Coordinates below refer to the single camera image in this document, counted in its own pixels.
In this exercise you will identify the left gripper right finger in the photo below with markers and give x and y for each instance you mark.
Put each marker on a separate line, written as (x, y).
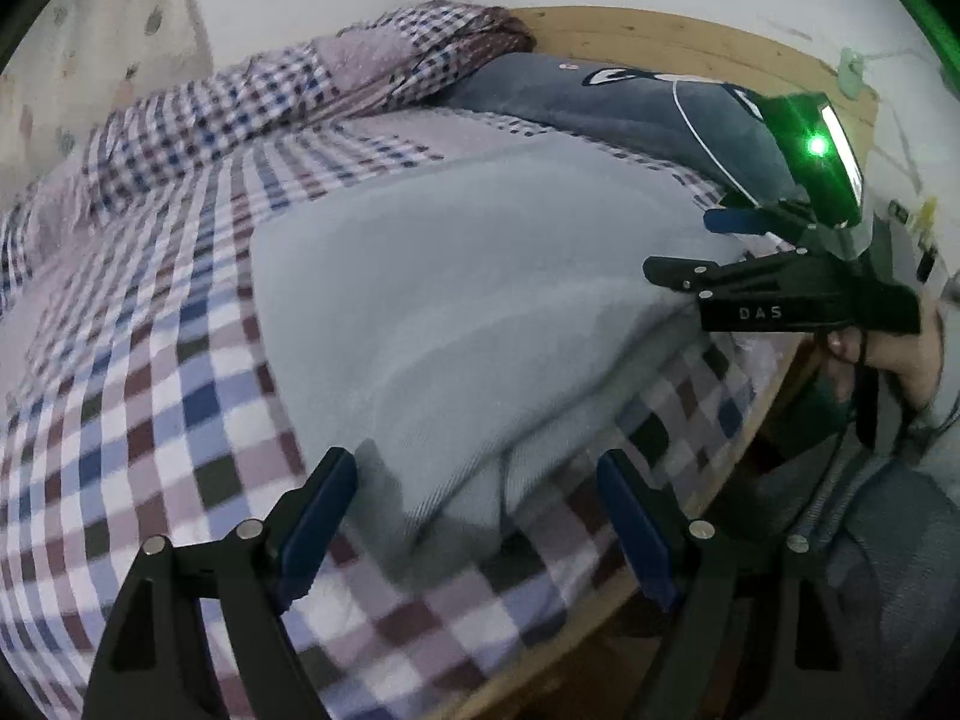
(749, 631)

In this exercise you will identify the wooden bed headboard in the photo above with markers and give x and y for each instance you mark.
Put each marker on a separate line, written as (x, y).
(688, 46)

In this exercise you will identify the grey sleeve forearm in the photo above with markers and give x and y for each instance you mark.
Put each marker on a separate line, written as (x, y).
(885, 524)

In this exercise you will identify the checkered plaid rolled quilt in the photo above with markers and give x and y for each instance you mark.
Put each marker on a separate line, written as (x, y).
(393, 61)

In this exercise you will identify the light grey garment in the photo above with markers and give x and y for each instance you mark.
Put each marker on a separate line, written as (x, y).
(464, 327)

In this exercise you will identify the checkered plaid bed sheet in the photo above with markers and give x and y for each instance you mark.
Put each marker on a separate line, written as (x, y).
(136, 399)

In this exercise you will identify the dark blue cartoon pillow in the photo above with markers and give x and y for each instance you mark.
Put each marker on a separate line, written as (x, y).
(712, 127)

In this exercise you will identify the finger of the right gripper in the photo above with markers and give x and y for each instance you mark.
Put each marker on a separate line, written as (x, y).
(780, 218)
(694, 276)

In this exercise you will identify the person right hand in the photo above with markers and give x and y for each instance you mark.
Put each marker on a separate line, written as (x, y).
(914, 360)

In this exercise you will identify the black camera box green light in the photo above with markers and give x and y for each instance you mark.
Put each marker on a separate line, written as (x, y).
(819, 155)

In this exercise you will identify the pineapple print curtain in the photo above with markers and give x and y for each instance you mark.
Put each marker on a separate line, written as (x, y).
(80, 61)

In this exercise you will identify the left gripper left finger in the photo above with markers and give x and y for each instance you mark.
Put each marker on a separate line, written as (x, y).
(154, 660)

